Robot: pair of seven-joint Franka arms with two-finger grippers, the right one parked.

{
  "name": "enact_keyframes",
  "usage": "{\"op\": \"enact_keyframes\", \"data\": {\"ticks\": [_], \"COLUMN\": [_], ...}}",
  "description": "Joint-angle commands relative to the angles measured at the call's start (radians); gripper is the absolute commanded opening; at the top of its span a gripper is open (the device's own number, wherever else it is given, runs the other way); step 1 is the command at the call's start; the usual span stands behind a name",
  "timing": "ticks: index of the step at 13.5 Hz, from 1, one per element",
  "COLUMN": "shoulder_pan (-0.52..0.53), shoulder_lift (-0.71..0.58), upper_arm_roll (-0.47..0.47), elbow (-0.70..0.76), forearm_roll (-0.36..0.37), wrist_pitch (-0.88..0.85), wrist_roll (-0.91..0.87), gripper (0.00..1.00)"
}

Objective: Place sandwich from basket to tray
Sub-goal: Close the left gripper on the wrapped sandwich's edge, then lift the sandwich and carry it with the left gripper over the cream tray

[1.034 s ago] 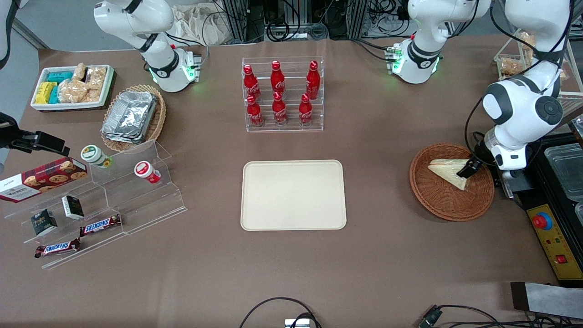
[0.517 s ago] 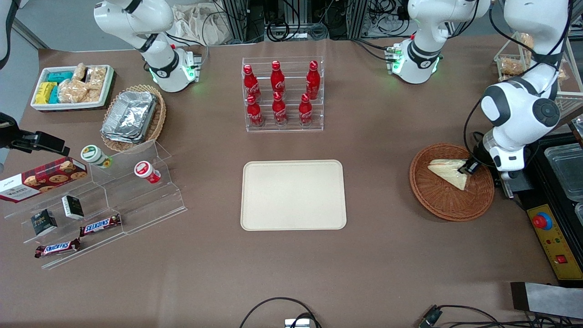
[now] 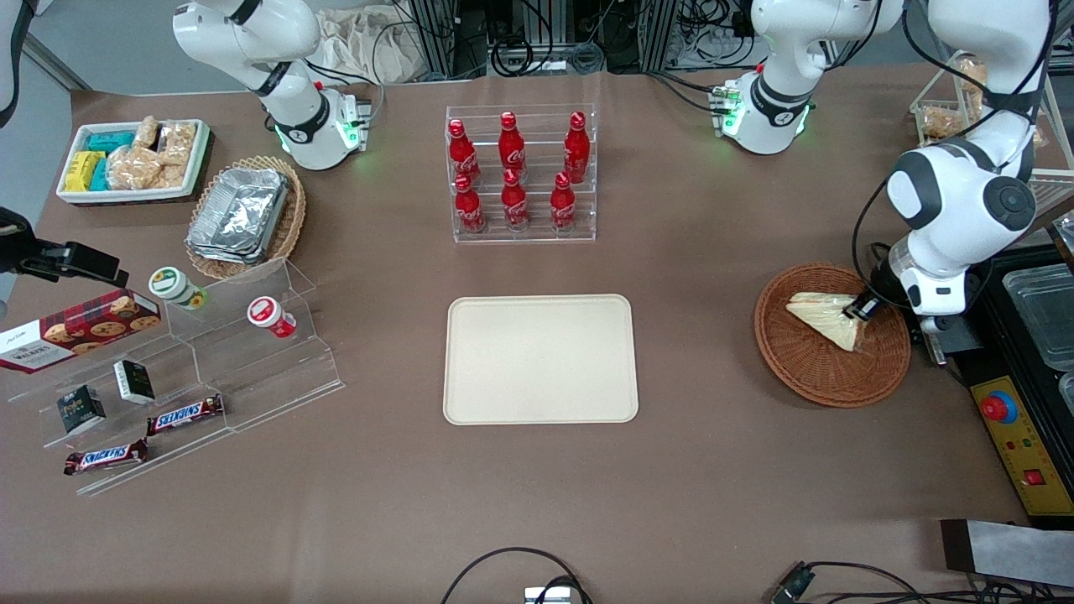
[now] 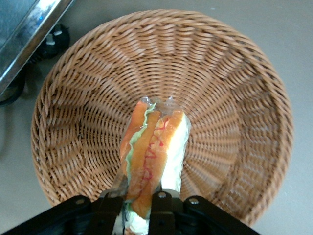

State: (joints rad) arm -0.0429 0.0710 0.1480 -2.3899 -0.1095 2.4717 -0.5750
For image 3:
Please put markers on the beige plastic tray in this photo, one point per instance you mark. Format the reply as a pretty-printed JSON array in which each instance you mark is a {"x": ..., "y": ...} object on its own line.
[{"x": 541, "y": 361}]

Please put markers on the yellow snack packet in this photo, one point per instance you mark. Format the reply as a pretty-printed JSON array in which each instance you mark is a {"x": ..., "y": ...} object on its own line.
[{"x": 82, "y": 172}]

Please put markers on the round brown wicker basket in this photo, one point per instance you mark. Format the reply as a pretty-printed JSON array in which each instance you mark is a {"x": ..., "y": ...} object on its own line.
[{"x": 805, "y": 369}]

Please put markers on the black machine with yellow panel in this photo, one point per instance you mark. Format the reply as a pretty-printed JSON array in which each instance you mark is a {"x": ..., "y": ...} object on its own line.
[{"x": 1019, "y": 470}]

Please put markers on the beige cloth bag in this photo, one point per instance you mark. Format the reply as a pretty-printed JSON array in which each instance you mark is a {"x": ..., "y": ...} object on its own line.
[{"x": 361, "y": 46}]

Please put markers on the aluminium frame post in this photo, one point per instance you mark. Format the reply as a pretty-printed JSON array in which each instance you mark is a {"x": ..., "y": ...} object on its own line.
[
  {"x": 659, "y": 33},
  {"x": 436, "y": 33}
]

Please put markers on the green lid yogurt cup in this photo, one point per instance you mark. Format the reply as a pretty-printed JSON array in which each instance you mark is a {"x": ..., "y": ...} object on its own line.
[{"x": 174, "y": 287}]

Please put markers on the red tartan cookie box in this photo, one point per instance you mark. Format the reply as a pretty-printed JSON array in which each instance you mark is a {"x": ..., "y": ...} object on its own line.
[{"x": 75, "y": 331}]

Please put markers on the silver connector block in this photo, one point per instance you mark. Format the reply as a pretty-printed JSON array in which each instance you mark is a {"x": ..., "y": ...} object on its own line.
[{"x": 547, "y": 596}]

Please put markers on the grey strip with black end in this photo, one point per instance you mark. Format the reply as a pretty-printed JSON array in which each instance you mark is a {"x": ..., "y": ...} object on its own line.
[{"x": 1015, "y": 549}]

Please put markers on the red emergency stop button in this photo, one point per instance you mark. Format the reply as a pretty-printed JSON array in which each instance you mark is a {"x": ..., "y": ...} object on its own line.
[{"x": 998, "y": 408}]

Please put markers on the white rectangular snack bin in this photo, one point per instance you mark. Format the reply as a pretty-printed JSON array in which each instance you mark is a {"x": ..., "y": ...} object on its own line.
[{"x": 126, "y": 195}]

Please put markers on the clear acrylic tiered stand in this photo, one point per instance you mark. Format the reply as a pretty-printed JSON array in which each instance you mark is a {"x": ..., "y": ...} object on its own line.
[{"x": 277, "y": 377}]

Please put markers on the clear acrylic snack rack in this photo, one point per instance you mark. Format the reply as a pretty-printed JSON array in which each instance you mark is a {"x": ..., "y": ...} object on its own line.
[{"x": 1059, "y": 174}]

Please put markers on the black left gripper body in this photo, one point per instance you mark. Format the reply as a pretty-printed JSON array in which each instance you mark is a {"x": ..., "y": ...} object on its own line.
[{"x": 878, "y": 290}]

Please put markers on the small black box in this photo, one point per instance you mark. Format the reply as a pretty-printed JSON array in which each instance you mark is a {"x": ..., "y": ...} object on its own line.
[
  {"x": 134, "y": 382},
  {"x": 81, "y": 409}
]

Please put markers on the clear acrylic bottle rack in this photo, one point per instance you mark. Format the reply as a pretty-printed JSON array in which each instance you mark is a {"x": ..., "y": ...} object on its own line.
[{"x": 537, "y": 239}]

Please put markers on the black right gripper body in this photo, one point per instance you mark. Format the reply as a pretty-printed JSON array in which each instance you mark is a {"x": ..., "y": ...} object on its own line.
[{"x": 18, "y": 252}]

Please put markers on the stacked foil containers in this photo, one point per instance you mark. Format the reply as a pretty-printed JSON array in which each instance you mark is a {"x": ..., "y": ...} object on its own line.
[{"x": 239, "y": 214}]

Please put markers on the brown chocolate bar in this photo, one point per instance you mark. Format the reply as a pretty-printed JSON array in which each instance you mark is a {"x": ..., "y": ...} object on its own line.
[
  {"x": 106, "y": 457},
  {"x": 185, "y": 414}
]

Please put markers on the red cola bottle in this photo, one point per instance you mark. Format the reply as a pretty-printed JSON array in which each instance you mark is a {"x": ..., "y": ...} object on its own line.
[
  {"x": 515, "y": 205},
  {"x": 562, "y": 208},
  {"x": 511, "y": 147},
  {"x": 468, "y": 210},
  {"x": 576, "y": 151},
  {"x": 462, "y": 155}
]

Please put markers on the triangle sandwich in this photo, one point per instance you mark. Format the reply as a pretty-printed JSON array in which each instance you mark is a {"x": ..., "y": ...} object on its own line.
[{"x": 822, "y": 317}]

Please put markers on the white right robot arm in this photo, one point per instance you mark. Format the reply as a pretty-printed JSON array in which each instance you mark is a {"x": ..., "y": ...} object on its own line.
[{"x": 252, "y": 33}]

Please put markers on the red lid yogurt cup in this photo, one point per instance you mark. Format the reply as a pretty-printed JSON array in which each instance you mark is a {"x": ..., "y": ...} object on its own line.
[{"x": 268, "y": 315}]

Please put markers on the clear bag of crackers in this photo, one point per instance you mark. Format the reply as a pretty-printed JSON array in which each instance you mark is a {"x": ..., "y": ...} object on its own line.
[
  {"x": 972, "y": 74},
  {"x": 147, "y": 132},
  {"x": 134, "y": 168},
  {"x": 940, "y": 124},
  {"x": 178, "y": 144}
]

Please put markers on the oval light wicker basket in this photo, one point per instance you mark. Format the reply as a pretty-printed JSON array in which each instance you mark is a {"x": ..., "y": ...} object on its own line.
[{"x": 289, "y": 226}]

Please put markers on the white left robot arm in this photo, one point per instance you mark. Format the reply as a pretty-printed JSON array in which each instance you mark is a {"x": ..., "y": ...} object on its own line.
[{"x": 956, "y": 201}]

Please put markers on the teal snack packet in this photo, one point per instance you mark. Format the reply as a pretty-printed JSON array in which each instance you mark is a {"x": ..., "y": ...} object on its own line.
[
  {"x": 101, "y": 176},
  {"x": 109, "y": 141}
]

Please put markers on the clear plastic container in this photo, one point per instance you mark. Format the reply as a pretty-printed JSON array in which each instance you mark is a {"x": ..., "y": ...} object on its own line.
[{"x": 1045, "y": 319}]

